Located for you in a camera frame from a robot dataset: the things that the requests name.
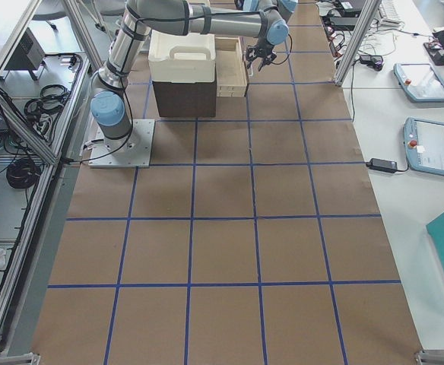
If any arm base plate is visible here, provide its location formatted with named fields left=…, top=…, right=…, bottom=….
left=87, top=119, right=155, bottom=168

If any black power adapter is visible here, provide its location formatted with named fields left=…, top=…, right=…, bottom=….
left=366, top=158, right=398, bottom=173

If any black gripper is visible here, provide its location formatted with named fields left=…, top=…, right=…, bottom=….
left=245, top=44, right=277, bottom=71

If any wooden drawer with white handle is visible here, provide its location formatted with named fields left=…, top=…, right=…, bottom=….
left=215, top=36, right=249, bottom=97

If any teach pendant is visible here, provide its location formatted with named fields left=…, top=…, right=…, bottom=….
left=393, top=63, right=444, bottom=103
left=403, top=117, right=444, bottom=176

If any upper teach pendant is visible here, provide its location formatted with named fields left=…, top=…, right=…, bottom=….
left=393, top=63, right=444, bottom=103

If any grey metal box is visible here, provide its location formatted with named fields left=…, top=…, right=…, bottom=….
left=5, top=27, right=46, bottom=81

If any lower teach pendant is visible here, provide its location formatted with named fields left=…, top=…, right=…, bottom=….
left=403, top=117, right=444, bottom=176

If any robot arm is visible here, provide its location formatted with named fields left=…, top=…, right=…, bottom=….
left=90, top=1, right=297, bottom=152

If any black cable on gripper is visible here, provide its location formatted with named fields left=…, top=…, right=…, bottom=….
left=273, top=33, right=294, bottom=66

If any aluminium frame post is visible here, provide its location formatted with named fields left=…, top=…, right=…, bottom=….
left=334, top=0, right=381, bottom=87

